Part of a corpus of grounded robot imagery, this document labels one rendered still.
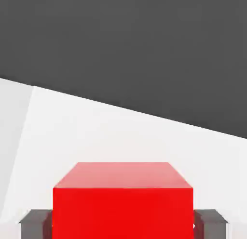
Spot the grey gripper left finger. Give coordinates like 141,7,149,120
0,209,54,239

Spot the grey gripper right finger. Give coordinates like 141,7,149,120
192,209,247,239

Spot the small red cube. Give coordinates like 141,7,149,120
52,161,194,239

